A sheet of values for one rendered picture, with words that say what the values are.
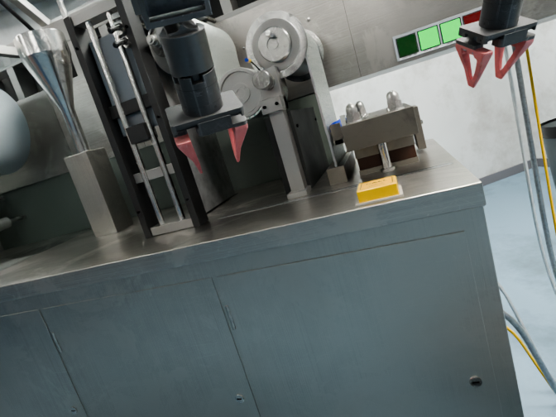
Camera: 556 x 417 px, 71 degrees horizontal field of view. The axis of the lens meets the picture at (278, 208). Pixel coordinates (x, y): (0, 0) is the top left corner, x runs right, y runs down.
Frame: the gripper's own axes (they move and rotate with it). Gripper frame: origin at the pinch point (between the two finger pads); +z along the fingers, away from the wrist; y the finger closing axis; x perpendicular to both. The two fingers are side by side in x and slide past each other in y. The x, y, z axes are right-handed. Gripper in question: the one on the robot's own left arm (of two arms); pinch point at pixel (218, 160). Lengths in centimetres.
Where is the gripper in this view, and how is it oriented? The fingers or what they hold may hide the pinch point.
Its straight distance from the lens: 62.0
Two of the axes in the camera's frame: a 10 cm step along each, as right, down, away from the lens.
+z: 1.3, 7.5, 6.5
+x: 3.4, 5.8, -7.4
